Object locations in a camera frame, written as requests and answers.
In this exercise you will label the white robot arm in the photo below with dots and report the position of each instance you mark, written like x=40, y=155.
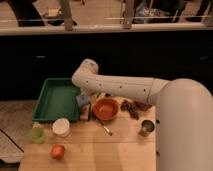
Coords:
x=184, y=114

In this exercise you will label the light green cup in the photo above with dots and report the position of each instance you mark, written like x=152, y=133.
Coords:
x=36, y=135

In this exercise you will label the orange bowl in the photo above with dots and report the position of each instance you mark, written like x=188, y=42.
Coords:
x=105, y=109

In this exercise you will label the green plastic tray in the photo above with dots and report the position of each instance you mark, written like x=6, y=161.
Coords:
x=57, y=99

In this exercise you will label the white lidded jar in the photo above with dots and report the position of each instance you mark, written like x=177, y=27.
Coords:
x=61, y=127

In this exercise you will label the blue sponge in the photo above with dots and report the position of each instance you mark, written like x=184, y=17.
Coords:
x=82, y=100

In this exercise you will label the bunch of dark grapes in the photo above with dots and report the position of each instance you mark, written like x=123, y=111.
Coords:
x=133, y=108

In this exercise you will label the metal cup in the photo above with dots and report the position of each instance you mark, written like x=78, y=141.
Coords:
x=147, y=127

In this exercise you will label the wooden block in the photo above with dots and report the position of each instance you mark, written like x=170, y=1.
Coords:
x=85, y=112

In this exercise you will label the orange fruit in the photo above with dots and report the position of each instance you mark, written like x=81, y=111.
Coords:
x=57, y=151

